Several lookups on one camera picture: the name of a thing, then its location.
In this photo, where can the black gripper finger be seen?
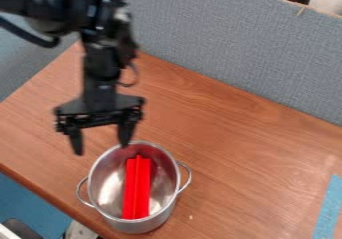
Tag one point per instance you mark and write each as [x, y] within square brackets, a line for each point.
[76, 140]
[125, 127]

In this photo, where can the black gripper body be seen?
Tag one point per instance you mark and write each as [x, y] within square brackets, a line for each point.
[75, 114]

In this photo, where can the red plastic block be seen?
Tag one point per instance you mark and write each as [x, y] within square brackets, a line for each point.
[136, 188]

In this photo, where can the silver metal pot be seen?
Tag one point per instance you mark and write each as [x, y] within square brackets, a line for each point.
[100, 188]

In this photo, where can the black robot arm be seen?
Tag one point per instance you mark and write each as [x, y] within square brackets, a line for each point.
[101, 22]

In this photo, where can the white round object below table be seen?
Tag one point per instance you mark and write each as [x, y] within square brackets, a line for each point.
[77, 231]

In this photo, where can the black object bottom left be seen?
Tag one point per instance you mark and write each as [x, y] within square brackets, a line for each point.
[21, 229]

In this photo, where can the blue tape strip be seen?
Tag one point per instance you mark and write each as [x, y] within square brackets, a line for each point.
[330, 210]

